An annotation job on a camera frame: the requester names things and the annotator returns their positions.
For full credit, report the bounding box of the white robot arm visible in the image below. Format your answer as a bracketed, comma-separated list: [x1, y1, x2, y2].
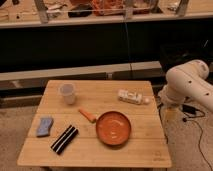
[158, 60, 213, 113]

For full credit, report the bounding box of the white plastic bottle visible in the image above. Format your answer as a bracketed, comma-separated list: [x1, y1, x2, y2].
[118, 89, 150, 105]

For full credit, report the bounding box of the long wooden shelf bench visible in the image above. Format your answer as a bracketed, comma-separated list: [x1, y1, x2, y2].
[0, 61, 164, 90]

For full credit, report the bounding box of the orange carrot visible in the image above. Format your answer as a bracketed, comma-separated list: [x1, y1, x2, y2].
[78, 109, 96, 123]

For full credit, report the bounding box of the wooden table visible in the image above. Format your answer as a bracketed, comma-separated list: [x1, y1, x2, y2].
[17, 80, 172, 168]

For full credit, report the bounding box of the translucent plastic cup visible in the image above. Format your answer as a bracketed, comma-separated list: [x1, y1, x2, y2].
[59, 84, 76, 105]

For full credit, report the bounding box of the black white striped cloth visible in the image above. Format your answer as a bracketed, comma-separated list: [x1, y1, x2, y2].
[51, 125, 78, 155]

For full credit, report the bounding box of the blue sponge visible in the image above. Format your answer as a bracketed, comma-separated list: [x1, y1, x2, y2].
[36, 117, 53, 137]

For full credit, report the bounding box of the black cable on floor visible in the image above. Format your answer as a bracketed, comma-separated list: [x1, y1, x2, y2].
[181, 103, 213, 171]

